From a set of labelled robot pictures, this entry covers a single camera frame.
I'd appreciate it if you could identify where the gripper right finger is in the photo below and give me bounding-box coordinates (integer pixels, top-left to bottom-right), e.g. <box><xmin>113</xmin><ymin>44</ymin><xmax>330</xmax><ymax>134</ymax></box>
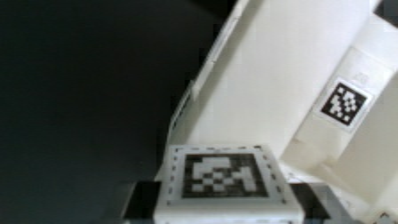
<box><xmin>291</xmin><ymin>183</ymin><xmax>362</xmax><ymax>224</ymax></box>

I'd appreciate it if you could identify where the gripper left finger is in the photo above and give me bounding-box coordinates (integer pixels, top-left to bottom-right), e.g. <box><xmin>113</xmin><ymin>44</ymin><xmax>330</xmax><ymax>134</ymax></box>
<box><xmin>121</xmin><ymin>181</ymin><xmax>160</xmax><ymax>224</ymax></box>

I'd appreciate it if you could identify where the small tagged white cube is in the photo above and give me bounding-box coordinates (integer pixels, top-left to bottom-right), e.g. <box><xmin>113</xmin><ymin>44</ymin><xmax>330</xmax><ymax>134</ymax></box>
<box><xmin>153</xmin><ymin>145</ymin><xmax>304</xmax><ymax>224</ymax></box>

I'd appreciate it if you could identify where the white chair back part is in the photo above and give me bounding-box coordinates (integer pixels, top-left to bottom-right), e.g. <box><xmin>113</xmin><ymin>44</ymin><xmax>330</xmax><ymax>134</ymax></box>
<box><xmin>156</xmin><ymin>0</ymin><xmax>398</xmax><ymax>224</ymax></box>

